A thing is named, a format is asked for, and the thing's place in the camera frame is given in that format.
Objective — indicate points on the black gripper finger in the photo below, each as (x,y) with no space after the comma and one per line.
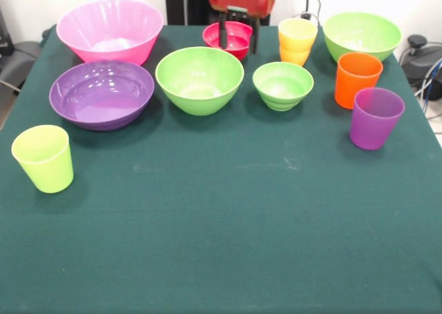
(224,34)
(255,38)

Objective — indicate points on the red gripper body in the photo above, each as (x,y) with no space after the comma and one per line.
(241,0)

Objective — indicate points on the small green plastic bowl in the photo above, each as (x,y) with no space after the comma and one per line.
(283,86)

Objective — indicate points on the medium green plastic bowl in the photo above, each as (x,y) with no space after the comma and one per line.
(198,86)

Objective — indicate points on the purple plastic bowl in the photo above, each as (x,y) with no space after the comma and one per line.
(100,100)

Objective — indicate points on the small crimson plastic bowl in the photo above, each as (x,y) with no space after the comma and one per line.
(238,48)

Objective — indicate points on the yellow plastic cup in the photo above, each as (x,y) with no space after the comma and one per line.
(293,58)
(297,39)

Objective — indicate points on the large green plastic bowl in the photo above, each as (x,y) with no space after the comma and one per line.
(362,41)

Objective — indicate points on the orange plastic cup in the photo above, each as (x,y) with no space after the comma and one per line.
(355,83)

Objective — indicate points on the large pink plastic bowl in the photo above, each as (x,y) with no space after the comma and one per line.
(86,51)

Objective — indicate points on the purple plastic cup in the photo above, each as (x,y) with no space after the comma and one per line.
(374,127)

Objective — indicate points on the dark green tablecloth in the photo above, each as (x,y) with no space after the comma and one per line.
(207,224)

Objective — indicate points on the lime green plastic cup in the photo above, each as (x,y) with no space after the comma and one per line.
(45,165)

